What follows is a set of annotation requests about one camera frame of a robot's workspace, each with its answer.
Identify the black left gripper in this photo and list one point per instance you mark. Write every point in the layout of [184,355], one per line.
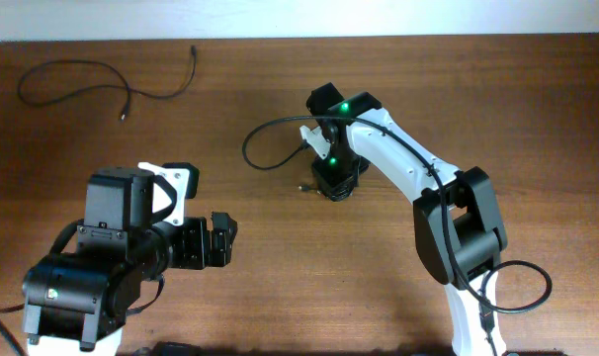
[199,255]

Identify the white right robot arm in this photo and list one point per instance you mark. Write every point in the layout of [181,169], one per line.
[458,228]

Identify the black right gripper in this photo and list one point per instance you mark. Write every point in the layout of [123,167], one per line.
[329,178]

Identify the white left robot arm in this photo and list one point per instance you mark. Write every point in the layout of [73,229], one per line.
[78,297]

